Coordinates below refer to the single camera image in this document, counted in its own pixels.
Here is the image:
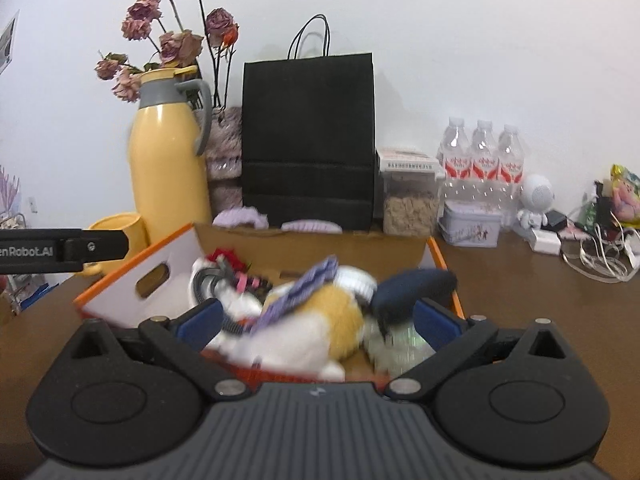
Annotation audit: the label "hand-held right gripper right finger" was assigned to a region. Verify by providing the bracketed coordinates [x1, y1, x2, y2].
[384, 298, 576, 403]

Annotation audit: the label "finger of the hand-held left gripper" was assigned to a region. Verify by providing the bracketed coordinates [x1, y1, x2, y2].
[64, 229, 132, 272]

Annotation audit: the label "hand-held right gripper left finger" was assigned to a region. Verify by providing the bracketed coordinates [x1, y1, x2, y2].
[70, 298, 252, 403]

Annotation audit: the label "black striped braided cable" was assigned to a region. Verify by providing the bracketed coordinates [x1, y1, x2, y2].
[190, 265, 273, 336]

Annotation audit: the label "navy zip pouch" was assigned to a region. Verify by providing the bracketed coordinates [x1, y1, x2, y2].
[370, 269, 460, 328]

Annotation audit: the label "iridescent clear bag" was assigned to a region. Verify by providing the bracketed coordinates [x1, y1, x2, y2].
[365, 320, 436, 378]

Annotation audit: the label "red cardboard box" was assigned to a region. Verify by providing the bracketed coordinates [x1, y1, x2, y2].
[74, 222, 466, 396]

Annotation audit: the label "red artificial rose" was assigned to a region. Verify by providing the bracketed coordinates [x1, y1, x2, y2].
[206, 247, 253, 273]

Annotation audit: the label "white and yellow plush sheep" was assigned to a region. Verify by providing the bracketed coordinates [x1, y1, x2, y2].
[205, 280, 368, 381]

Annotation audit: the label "yellow mug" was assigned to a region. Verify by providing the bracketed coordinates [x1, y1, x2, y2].
[87, 212, 150, 277]

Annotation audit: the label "blue and white leaflets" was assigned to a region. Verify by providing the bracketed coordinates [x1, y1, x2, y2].
[0, 282, 61, 311]

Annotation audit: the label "yellow thermos jug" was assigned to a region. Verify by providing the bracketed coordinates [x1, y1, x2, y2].
[127, 65, 213, 246]

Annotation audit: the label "grey tin box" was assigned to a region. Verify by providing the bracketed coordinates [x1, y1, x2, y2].
[439, 200, 503, 248]

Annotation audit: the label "purple terry headband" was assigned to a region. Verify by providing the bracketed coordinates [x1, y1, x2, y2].
[281, 219, 343, 234]
[212, 207, 271, 231]

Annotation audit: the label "clear seed container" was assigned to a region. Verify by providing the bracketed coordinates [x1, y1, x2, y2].
[381, 167, 447, 237]

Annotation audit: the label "white charger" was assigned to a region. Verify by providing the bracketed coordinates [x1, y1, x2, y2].
[530, 230, 562, 256]

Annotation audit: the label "pink textured vase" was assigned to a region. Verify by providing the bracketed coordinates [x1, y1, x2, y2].
[205, 106, 244, 215]

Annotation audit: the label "white robot toy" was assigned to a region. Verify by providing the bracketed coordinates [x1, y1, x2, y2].
[515, 174, 555, 233]

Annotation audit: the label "white flat carton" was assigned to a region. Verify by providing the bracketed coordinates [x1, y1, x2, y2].
[376, 147, 438, 171]

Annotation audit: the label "black and green gadget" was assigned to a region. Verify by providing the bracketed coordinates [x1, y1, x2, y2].
[580, 180, 613, 231]

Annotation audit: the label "dried rose bouquet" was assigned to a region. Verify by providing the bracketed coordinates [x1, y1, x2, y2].
[95, 0, 240, 106]

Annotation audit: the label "black paper bag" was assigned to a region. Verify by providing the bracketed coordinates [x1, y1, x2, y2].
[241, 14, 378, 233]

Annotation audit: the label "yellow pink snack packet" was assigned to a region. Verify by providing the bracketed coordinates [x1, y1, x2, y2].
[609, 164, 640, 226]

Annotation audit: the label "purple wall sticker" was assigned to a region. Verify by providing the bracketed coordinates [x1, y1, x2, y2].
[0, 165, 23, 216]

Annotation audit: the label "tangle of white cables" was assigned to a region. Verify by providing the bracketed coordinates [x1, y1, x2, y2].
[560, 220, 640, 283]

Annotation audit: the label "wall poster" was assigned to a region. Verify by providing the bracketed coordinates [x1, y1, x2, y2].
[0, 10, 21, 76]

